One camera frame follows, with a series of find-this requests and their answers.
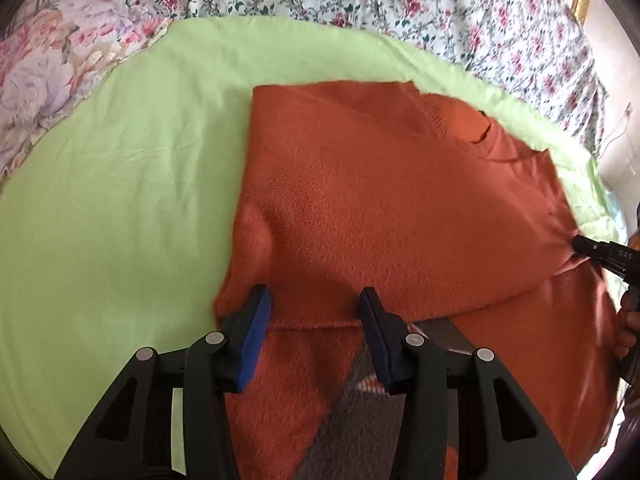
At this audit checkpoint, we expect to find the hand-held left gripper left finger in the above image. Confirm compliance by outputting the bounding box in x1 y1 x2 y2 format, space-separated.
52 284 273 480

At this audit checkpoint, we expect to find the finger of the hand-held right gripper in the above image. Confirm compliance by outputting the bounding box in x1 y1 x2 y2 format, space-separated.
571 234 613 273

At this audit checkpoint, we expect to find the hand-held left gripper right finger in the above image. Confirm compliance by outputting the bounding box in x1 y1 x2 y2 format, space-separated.
359 286 578 480

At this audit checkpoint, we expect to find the orange knitted sweater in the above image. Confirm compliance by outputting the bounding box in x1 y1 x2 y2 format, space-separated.
214 80 620 480

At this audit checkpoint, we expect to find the person's right hand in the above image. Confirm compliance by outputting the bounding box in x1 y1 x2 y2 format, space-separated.
613 280 640 361

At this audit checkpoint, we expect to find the light green sheet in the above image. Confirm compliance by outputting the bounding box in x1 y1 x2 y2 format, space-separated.
0 14 628 480

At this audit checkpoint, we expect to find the white floral bedsheet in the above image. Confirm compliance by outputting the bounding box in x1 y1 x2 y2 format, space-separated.
97 0 608 161

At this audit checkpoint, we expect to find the pink floral pillow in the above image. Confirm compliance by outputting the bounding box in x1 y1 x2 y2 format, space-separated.
0 0 173 183

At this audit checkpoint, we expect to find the white cable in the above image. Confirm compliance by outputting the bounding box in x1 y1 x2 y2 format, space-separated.
600 102 633 153

